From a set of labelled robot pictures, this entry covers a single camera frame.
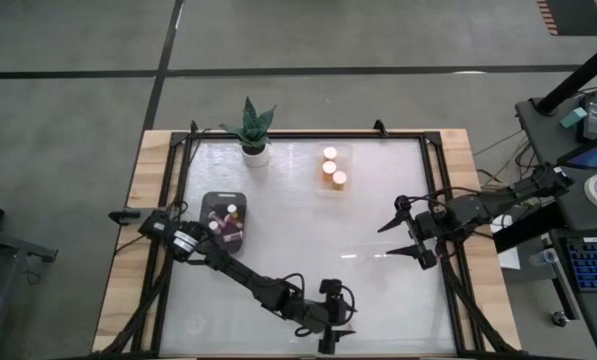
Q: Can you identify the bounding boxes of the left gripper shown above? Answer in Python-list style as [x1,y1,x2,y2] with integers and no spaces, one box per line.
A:
[297,278,357,355]

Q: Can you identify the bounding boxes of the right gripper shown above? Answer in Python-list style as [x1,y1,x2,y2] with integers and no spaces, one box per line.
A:
[377,195,459,271]

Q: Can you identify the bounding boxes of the clear plastic bin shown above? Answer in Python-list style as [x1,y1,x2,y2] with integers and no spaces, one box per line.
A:
[313,142,354,199]

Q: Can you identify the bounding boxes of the dark grey plastic bin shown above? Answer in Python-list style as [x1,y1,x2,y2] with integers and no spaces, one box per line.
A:
[197,191,248,255]

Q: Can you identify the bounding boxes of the white paper sheet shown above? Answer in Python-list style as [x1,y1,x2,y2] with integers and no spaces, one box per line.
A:
[490,214,522,271]

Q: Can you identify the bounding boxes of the clear water bottle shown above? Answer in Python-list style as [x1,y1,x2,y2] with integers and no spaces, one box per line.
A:
[528,248,559,268]

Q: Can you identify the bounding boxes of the green plant in white pot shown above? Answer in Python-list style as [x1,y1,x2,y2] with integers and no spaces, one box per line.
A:
[218,96,278,169]

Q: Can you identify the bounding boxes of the dark grey workstation desk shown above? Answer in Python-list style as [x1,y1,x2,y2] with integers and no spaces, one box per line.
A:
[492,94,597,359]

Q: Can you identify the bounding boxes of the backlit black keyboard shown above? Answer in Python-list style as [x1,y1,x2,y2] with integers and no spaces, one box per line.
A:
[566,237,597,294]

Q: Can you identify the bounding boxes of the small teal box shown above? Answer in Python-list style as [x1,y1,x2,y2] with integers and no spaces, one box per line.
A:
[560,107,589,130]

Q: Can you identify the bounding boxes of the black diagonal pole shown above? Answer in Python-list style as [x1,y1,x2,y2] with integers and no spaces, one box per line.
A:
[535,37,597,116]

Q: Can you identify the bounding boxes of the dark mat striped edges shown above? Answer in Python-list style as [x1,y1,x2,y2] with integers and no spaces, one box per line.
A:
[536,0,597,37]

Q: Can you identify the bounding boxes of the grey metal bench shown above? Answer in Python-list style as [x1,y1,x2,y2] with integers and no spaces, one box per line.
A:
[0,223,59,360]

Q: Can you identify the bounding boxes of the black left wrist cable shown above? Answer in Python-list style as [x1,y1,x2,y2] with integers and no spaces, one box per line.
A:
[294,283,358,338]

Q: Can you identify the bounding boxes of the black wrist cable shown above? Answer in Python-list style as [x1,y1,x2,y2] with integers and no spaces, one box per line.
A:
[294,283,358,338]
[406,185,482,202]

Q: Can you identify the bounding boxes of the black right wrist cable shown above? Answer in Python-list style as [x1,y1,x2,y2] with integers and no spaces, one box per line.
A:
[406,185,482,202]

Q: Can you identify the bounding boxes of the black aluminium table frame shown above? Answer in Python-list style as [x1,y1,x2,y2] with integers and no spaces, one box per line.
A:
[91,128,522,359]

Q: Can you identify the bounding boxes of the tangled cable bundle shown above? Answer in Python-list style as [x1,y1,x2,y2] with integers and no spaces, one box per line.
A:
[472,128,547,189]

